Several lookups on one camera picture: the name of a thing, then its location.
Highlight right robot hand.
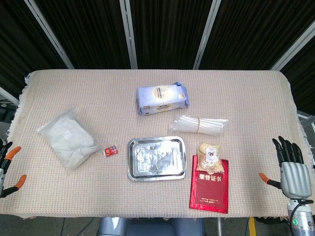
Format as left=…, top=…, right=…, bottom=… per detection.
left=258, top=136, right=313, bottom=200

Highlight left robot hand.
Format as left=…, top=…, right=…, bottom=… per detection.
left=0, top=141, right=27, bottom=199

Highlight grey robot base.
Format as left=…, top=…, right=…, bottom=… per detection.
left=97, top=217, right=205, bottom=236

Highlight clear bag of beige snack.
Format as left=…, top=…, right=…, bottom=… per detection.
left=196, top=141, right=225, bottom=173

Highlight metal tray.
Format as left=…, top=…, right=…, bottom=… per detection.
left=126, top=136, right=188, bottom=182

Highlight white cloth in plastic bag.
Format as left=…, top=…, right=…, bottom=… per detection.
left=37, top=106, right=104, bottom=174

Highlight red certificate book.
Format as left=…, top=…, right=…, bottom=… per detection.
left=189, top=155, right=229, bottom=214

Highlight small red snack packet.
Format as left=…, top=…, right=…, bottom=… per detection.
left=103, top=145, right=119, bottom=158

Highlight bundle of clear plastic straws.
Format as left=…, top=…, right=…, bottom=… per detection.
left=168, top=115, right=230, bottom=136

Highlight beige woven tablecloth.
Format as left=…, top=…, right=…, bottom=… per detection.
left=0, top=69, right=315, bottom=223

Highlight blue tissue pack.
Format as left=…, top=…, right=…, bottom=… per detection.
left=136, top=82, right=191, bottom=117

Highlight black curtain backdrop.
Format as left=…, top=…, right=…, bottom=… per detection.
left=0, top=0, right=315, bottom=116

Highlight white frame post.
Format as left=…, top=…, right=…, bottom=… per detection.
left=23, top=0, right=75, bottom=70
left=269, top=24, right=315, bottom=72
left=192, top=0, right=222, bottom=70
left=119, top=0, right=138, bottom=70

